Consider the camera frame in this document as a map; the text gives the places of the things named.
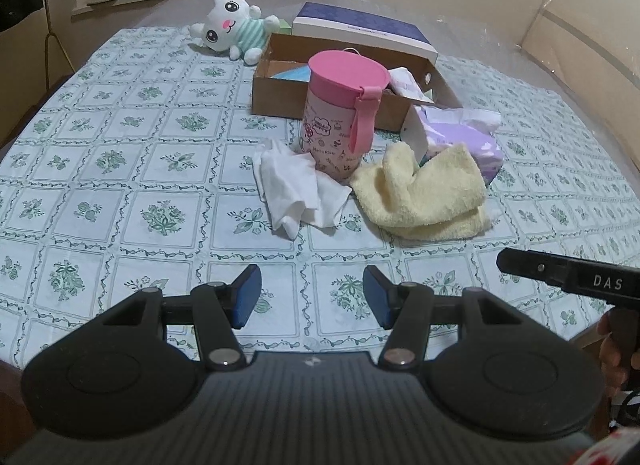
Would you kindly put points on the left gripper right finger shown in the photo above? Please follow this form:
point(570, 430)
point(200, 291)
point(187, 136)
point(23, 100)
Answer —
point(382, 296)

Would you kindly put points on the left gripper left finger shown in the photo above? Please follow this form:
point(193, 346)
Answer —
point(245, 292)

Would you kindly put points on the yellow towel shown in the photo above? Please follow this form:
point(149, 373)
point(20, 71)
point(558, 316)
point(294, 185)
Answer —
point(443, 200)

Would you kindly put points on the white tissue cloth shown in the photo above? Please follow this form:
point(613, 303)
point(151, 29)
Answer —
point(294, 191)

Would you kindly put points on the right hand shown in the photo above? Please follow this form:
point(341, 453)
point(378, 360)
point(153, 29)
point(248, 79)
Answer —
point(615, 375)

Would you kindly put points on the floral green white tablecloth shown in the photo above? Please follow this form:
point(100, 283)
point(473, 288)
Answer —
point(138, 172)

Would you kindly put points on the purple tissue pack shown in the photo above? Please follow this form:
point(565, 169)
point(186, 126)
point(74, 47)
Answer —
point(429, 130)

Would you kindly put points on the pink lidded cup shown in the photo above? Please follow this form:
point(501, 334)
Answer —
point(344, 94)

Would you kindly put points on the wooden chair back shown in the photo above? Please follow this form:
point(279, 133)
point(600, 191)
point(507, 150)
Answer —
point(604, 82)

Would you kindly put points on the green flat box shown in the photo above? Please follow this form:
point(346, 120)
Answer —
point(285, 28)

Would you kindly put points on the white bunny plush toy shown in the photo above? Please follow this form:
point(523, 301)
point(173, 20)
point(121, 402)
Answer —
point(236, 28)

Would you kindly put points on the blue and white flat box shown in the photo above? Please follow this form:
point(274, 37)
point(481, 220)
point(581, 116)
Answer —
point(363, 28)

